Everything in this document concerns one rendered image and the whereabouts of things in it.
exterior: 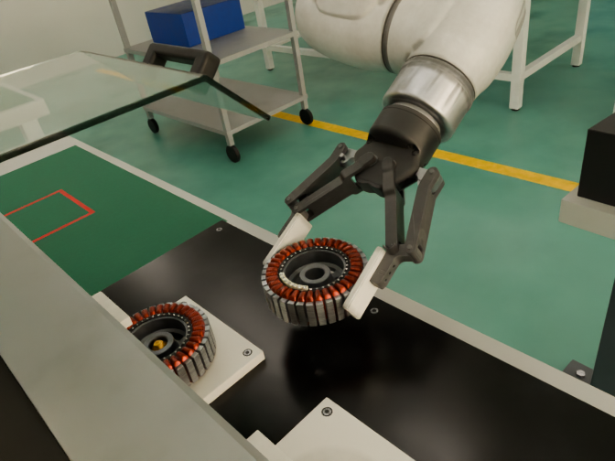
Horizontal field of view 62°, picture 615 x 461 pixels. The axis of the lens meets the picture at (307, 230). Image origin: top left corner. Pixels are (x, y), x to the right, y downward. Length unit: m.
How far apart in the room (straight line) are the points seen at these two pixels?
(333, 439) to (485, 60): 0.42
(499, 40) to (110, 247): 0.63
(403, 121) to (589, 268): 1.45
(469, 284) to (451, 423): 1.34
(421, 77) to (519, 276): 1.35
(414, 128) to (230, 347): 0.30
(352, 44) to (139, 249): 0.44
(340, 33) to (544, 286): 1.33
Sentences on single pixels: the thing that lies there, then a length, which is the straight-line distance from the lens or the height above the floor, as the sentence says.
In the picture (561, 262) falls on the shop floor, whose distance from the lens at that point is 1.96.
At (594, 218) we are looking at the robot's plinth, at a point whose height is 0.73.
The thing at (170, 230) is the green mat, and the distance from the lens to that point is 0.86.
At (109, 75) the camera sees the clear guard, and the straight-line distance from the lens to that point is 0.50.
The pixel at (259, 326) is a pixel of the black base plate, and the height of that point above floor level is 0.77.
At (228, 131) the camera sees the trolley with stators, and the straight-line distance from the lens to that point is 2.78.
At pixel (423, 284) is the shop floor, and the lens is 1.82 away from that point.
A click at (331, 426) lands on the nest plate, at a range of 0.49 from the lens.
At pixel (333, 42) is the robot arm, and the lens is 0.70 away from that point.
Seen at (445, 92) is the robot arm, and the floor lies 0.98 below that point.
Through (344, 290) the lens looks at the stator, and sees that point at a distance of 0.50.
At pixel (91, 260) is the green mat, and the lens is 0.87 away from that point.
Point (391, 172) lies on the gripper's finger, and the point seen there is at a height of 0.92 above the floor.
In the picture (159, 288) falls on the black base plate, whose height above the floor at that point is 0.77.
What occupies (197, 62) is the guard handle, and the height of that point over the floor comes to 1.06.
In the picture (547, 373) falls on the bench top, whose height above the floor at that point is 0.75.
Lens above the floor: 1.18
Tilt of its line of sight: 33 degrees down
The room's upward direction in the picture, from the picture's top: 10 degrees counter-clockwise
